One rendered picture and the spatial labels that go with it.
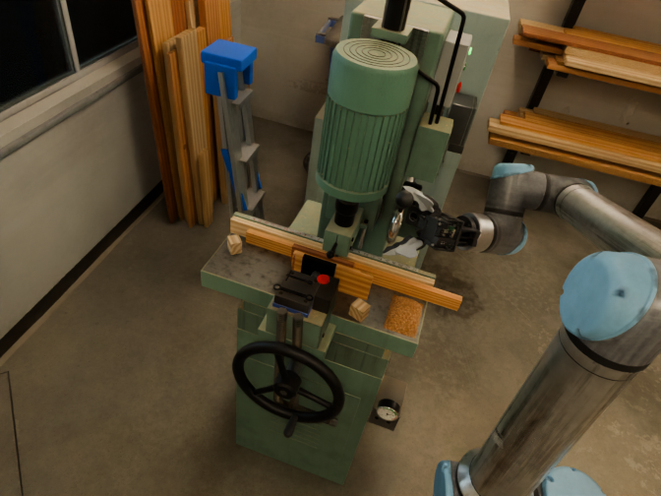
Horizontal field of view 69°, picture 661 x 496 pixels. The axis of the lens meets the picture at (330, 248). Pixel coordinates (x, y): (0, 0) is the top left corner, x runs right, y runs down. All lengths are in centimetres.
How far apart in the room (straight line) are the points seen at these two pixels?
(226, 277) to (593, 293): 91
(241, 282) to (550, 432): 80
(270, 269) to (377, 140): 50
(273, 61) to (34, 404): 265
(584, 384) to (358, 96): 62
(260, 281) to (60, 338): 133
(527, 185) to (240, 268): 75
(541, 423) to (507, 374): 166
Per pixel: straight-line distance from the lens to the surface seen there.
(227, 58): 188
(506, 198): 118
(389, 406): 137
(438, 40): 119
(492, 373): 247
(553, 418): 83
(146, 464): 204
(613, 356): 72
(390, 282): 132
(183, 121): 254
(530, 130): 319
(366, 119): 100
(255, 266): 133
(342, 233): 121
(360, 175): 106
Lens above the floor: 183
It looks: 41 degrees down
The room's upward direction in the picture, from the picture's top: 10 degrees clockwise
